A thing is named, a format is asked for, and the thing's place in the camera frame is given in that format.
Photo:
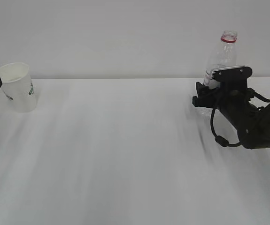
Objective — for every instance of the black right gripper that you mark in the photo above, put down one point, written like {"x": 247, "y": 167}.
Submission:
{"x": 231, "y": 91}

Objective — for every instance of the white paper cup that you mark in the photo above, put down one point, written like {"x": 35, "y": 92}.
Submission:
{"x": 18, "y": 87}

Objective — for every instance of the Nongfu Spring water bottle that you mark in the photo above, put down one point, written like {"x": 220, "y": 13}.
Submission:
{"x": 223, "y": 55}

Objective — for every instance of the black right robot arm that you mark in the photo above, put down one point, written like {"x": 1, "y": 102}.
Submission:
{"x": 243, "y": 107}

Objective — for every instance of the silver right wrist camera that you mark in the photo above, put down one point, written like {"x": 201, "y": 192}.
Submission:
{"x": 219, "y": 71}

